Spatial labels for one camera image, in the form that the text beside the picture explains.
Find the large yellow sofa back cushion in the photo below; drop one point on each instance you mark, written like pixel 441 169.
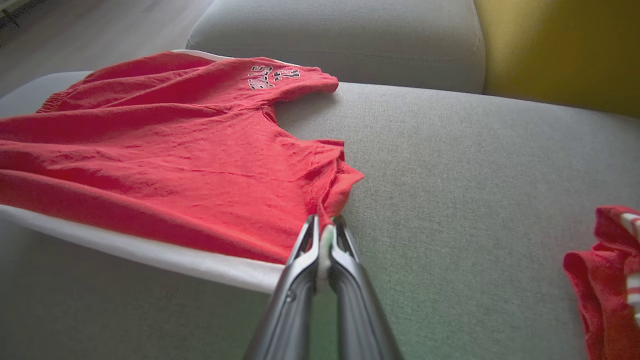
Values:
pixel 565 50

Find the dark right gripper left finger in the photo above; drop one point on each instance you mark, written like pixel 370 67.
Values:
pixel 290 310

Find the large grey sofa ottoman seat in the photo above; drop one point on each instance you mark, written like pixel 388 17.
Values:
pixel 475 200

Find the red jersey shirt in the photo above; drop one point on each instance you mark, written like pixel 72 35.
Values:
pixel 175 160

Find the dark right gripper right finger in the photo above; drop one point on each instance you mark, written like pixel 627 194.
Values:
pixel 360 315

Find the grey back cushion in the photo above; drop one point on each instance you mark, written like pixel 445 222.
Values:
pixel 340 40

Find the red jersey white striped trim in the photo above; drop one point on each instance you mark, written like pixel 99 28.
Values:
pixel 600 290

